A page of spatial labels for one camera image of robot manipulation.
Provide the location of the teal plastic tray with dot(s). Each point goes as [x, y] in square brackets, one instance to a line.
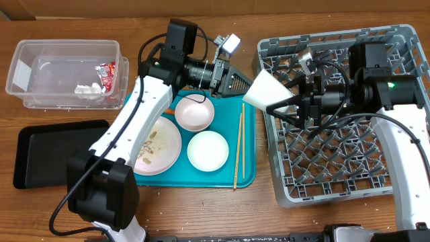
[226, 123]

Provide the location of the grey plastic dish rack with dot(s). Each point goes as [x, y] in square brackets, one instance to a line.
[342, 164]

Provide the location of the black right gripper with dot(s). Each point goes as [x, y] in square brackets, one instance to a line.
[312, 99]

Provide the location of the white bowl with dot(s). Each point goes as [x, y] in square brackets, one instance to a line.
[208, 151]

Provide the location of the white tissue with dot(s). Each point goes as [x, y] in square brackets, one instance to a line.
[90, 92]

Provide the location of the white paper cup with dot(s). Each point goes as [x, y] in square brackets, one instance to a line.
[266, 90]

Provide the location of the clear plastic waste bin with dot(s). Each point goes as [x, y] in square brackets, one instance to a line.
[45, 73]

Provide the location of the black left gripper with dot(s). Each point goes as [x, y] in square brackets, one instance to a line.
[220, 67]

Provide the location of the food scraps and rice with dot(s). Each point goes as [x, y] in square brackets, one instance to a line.
[147, 149]

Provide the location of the black plastic tray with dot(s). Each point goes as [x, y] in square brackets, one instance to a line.
[43, 151]

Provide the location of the pink plate with food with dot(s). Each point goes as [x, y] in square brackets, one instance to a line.
[167, 147]

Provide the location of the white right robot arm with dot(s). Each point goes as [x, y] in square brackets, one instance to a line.
[395, 106]

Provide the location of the black rail at bottom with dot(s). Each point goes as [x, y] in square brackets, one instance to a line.
[262, 237]

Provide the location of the pink bowl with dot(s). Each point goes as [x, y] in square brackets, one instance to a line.
[194, 113]

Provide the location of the red snack wrapper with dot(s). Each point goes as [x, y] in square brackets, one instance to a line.
[106, 73]

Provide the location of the orange carrot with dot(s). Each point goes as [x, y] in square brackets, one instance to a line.
[170, 111]

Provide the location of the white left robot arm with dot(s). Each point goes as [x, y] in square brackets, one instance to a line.
[101, 185]

